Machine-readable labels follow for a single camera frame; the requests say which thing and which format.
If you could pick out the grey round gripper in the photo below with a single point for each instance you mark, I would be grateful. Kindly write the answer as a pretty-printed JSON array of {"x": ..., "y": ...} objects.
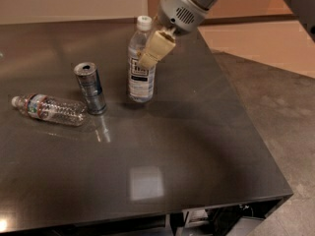
[{"x": 176, "y": 12}]

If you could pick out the silver redbull can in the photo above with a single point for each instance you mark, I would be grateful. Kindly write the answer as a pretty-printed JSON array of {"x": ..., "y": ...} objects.
[{"x": 89, "y": 82}]

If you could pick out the items under table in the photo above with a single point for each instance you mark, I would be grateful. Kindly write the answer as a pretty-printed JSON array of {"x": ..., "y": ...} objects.
[{"x": 237, "y": 220}]

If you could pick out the clear crushed water bottle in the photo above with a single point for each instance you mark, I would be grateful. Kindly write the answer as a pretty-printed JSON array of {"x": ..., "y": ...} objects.
[{"x": 51, "y": 109}]

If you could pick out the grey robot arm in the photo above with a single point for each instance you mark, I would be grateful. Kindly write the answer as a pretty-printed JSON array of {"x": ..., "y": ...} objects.
[{"x": 271, "y": 32}]

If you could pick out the blue tea plastic bottle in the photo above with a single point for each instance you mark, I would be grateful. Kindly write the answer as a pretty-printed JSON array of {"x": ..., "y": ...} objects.
[{"x": 141, "y": 80}]

